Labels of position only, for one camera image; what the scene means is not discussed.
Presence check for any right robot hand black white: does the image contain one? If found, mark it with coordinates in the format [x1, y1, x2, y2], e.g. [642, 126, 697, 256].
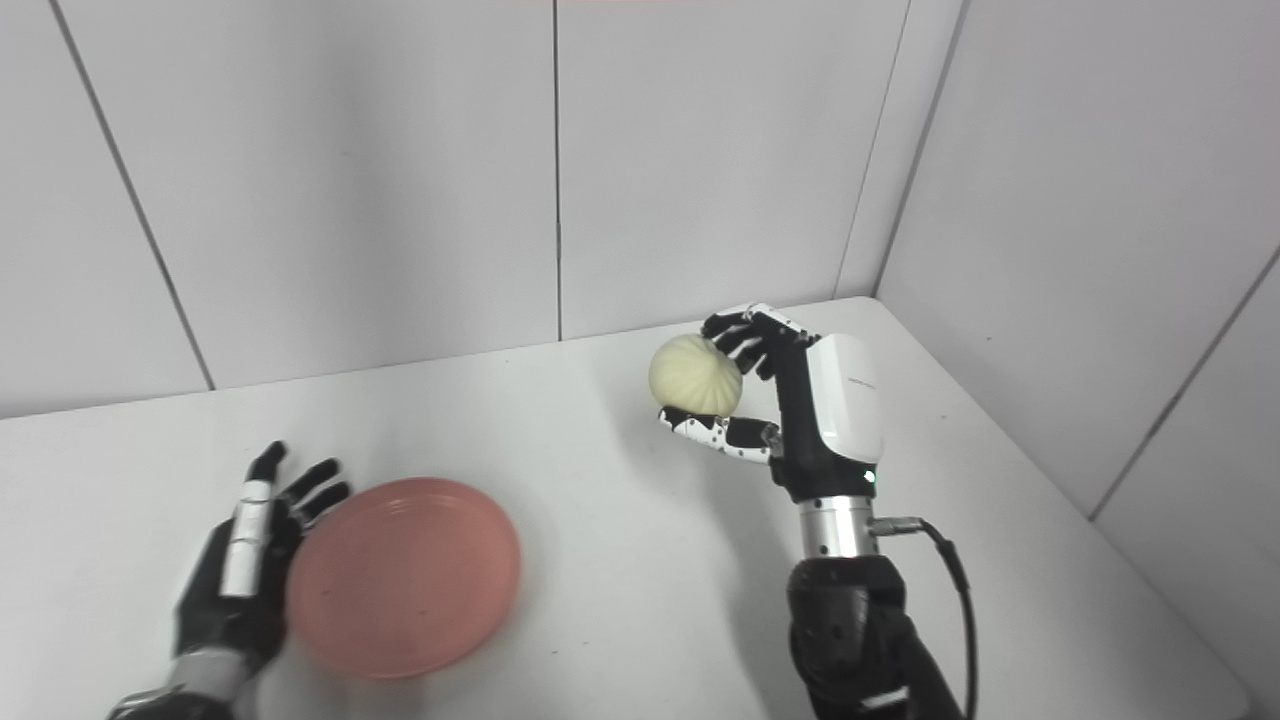
[657, 303, 886, 504]

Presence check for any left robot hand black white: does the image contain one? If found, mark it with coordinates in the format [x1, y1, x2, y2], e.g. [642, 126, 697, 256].
[172, 441, 352, 679]

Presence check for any cream steamed bun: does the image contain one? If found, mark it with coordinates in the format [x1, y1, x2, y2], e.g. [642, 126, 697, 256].
[648, 334, 744, 416]

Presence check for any pink round plate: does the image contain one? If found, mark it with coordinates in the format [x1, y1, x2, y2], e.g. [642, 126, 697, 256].
[285, 477, 522, 681]

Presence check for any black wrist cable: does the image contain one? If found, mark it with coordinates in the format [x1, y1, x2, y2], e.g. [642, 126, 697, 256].
[868, 515, 978, 720]

